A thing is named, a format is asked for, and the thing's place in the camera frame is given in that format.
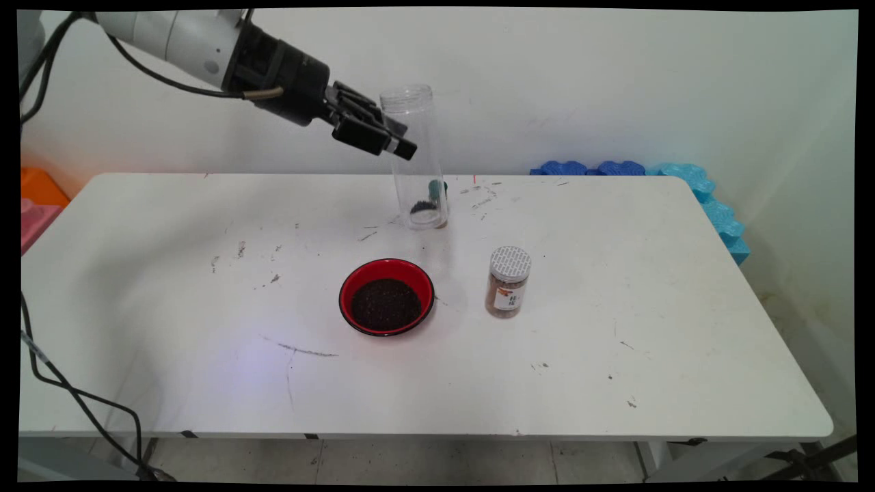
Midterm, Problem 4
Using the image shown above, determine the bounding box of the black cable with grey connector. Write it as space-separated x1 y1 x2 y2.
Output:
103 27 285 102

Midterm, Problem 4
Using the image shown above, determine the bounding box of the black seeds heap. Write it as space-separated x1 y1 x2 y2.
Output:
351 277 422 331

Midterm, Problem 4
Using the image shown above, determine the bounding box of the spice jar with white lid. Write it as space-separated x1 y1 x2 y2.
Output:
485 246 533 319

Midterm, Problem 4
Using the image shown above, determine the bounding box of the tall clear plastic jar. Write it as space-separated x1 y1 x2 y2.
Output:
379 84 450 231

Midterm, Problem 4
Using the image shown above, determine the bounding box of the small green-capped spice bottle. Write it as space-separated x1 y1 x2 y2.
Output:
428 179 450 228

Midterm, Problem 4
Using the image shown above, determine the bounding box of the white table leg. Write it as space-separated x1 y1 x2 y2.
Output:
634 441 674 481
122 437 159 479

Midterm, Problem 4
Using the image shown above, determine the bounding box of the black hanging cable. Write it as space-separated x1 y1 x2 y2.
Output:
19 292 176 481

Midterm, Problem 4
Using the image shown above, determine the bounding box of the light blue foam mat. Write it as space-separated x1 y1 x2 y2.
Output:
655 163 751 267

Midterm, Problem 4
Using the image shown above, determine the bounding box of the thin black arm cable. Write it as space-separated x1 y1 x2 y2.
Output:
19 10 90 127

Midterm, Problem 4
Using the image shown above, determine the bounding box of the orange box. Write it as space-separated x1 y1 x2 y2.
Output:
21 167 71 209

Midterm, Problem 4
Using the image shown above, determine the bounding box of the red bowl with black rim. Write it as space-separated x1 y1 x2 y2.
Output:
338 258 436 337

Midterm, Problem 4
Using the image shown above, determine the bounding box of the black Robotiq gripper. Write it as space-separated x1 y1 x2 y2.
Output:
222 20 418 162

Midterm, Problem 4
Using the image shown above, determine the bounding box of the black metal stand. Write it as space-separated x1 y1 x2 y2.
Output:
759 435 859 482

